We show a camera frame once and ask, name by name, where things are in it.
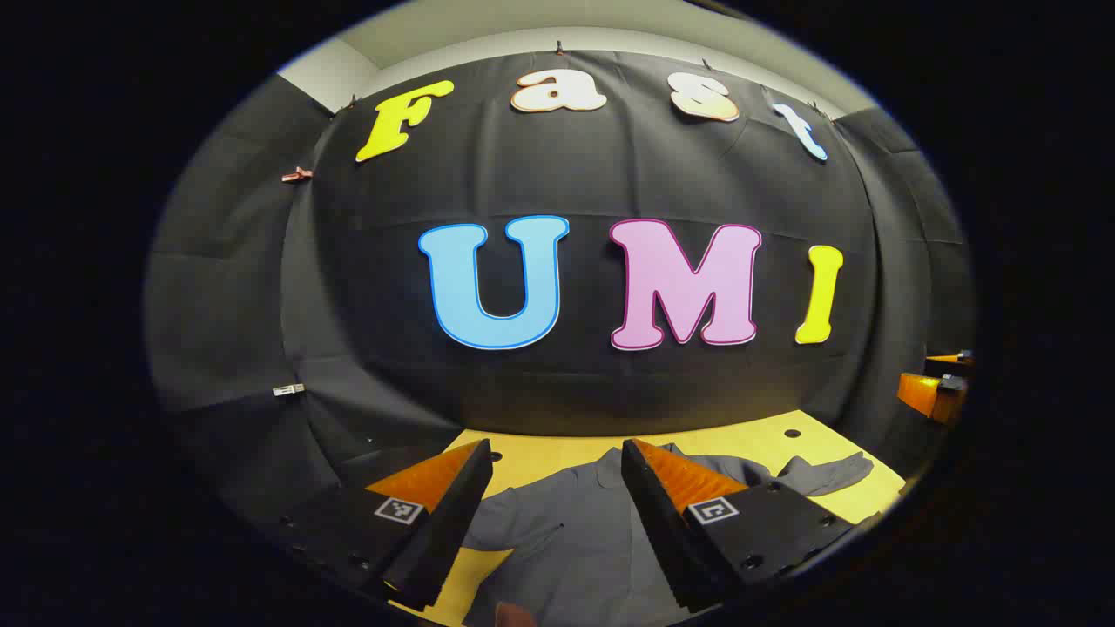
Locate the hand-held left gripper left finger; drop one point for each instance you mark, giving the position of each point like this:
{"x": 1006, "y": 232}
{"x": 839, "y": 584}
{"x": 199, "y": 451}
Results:
{"x": 453, "y": 514}

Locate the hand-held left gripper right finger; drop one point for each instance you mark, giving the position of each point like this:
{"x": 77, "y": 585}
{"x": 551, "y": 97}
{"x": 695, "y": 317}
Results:
{"x": 653, "y": 522}

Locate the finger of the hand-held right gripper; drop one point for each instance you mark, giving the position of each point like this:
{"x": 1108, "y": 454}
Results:
{"x": 925, "y": 396}
{"x": 949, "y": 364}

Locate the grey button shirt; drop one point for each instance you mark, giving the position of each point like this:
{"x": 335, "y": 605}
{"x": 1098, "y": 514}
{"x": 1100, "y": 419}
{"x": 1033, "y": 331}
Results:
{"x": 575, "y": 540}

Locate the white spring clip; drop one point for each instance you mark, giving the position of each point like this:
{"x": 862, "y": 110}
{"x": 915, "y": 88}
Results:
{"x": 288, "y": 389}

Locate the black backdrop cloth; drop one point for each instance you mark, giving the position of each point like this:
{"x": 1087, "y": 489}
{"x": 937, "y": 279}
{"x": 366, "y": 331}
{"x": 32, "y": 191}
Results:
{"x": 610, "y": 174}

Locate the copper spring clip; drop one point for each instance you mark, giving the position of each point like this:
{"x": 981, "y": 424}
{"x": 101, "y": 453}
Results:
{"x": 296, "y": 175}

